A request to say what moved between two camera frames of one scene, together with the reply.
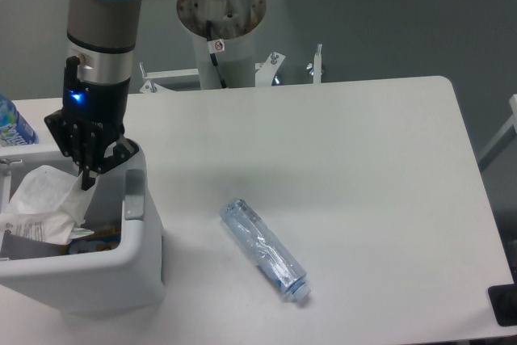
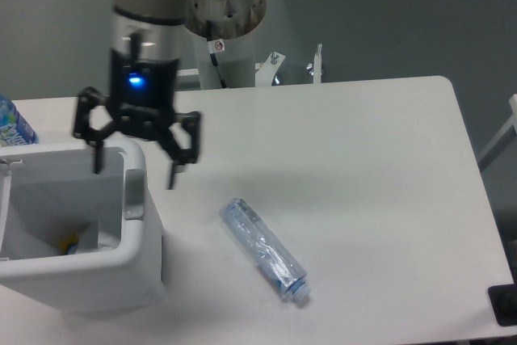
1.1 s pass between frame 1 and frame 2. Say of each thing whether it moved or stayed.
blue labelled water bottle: stayed
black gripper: moved
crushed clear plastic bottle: stayed
